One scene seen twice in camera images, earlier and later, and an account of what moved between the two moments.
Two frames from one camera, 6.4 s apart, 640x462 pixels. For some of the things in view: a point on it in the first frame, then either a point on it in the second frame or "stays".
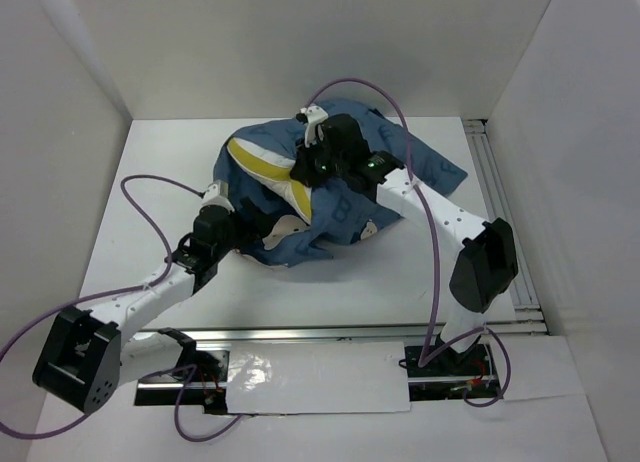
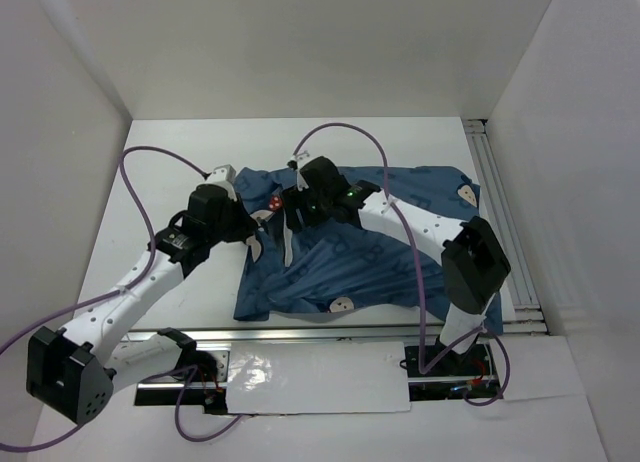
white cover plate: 311,377 stays
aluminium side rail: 527,318 stays
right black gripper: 302,170 to 293,198
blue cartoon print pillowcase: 340,214 to 342,267
